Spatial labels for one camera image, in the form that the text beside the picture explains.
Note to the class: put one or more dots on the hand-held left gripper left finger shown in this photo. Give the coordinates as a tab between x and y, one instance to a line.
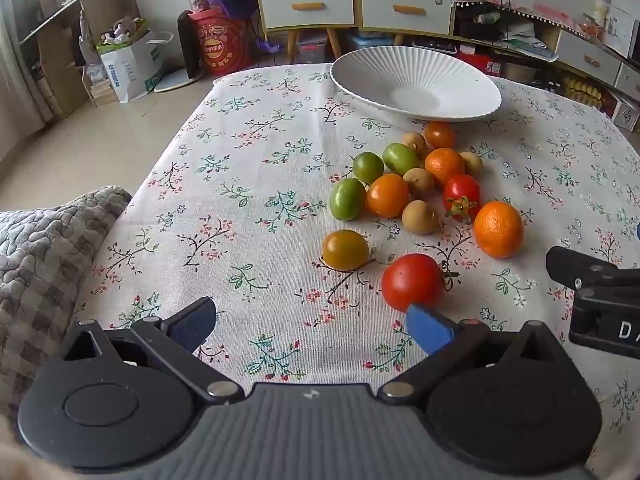
192	322

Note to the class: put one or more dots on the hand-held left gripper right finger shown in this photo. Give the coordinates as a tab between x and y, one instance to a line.
430	327

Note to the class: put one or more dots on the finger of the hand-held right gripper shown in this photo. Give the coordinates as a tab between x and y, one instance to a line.
575	267

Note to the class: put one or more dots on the large orange mandarin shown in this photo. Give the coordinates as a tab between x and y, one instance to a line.
498	229

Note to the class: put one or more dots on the brown longan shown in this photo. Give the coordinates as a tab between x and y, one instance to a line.
473	164
420	217
413	143
419	183

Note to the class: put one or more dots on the yellow-brown tomato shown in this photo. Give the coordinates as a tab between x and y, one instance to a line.
345	250

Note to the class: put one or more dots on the red tomato with stem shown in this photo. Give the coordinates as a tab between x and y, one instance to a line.
462	190

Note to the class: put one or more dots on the orange tomato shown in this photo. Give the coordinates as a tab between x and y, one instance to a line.
387	195
439	135

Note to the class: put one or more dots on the green plum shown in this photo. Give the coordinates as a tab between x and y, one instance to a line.
347	199
367	166
399	158

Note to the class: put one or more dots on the small orange mandarin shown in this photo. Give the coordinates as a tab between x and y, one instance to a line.
444	166

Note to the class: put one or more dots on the white ribbed plate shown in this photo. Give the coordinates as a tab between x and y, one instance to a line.
400	75

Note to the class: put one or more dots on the grey quilted blanket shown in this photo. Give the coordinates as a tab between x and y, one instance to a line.
45	270

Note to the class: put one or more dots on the small white box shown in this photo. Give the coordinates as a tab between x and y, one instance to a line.
627	115

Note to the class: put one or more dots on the floral tablecloth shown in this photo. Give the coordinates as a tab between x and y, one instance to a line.
250	160

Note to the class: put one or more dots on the stack of egg trays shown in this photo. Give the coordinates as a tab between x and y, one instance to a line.
582	92

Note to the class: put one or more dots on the white drawer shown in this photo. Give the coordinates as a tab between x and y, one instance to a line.
280	5
380	7
590	57
629	82

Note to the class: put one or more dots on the red box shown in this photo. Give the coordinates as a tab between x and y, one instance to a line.
477	62

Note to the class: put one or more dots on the low wooden cabinet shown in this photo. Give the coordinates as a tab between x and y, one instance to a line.
551	37

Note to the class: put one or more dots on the pale round base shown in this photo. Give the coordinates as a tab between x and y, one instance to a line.
175	80

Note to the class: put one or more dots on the black storage bin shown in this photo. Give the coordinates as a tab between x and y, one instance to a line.
475	30

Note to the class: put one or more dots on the white paper bag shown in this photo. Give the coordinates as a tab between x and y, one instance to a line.
132	67

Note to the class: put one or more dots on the dark-lidded storage box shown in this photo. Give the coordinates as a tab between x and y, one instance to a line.
435	45

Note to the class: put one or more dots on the black flat panel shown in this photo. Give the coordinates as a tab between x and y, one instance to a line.
186	45

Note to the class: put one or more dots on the red printed bucket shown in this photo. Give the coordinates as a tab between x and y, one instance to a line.
220	45

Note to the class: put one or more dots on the wooden drawer cabinet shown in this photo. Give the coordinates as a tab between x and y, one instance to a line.
400	40

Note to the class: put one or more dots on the wooden bookshelf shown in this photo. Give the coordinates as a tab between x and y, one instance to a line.
57	67

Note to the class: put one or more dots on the blue-lidded storage box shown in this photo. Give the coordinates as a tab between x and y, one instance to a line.
370	42

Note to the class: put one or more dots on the clear storage box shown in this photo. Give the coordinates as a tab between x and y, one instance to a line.
312	50

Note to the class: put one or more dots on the plush toys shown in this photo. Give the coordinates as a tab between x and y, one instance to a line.
122	32

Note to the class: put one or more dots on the tall wooden shelf cabinet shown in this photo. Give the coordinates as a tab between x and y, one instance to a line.
333	42

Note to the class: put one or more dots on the grey curtain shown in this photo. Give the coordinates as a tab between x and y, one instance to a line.
20	35

